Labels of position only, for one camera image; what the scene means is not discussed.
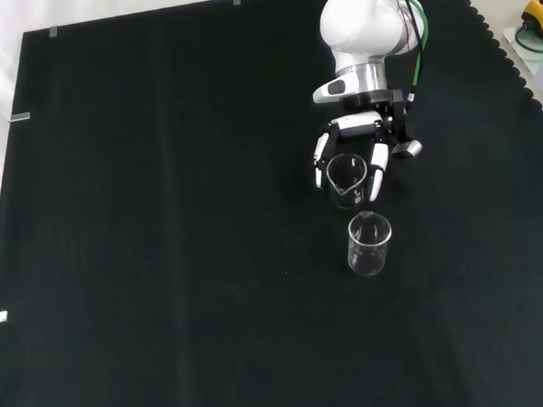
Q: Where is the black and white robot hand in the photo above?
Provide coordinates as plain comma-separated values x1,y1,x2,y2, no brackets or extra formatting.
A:
308,88,416,207

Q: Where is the clear glass beaker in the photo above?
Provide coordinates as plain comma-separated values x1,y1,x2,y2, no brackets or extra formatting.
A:
325,152,372,212
344,209,396,279

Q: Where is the pale board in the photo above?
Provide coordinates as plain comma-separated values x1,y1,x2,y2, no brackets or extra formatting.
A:
500,24,543,89

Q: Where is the black table cloth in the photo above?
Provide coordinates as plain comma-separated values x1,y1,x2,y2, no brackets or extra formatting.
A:
0,0,543,407

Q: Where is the small grey wrist camera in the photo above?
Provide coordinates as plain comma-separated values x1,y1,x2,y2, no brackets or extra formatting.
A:
388,139,424,161

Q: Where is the green cable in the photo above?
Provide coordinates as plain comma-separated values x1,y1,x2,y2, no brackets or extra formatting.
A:
396,0,435,108

